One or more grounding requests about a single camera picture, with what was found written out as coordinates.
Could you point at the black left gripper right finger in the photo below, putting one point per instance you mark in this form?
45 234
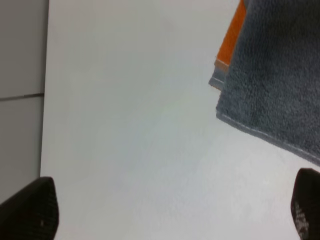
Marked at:
305 204

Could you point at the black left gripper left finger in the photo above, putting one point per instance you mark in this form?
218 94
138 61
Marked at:
32 213

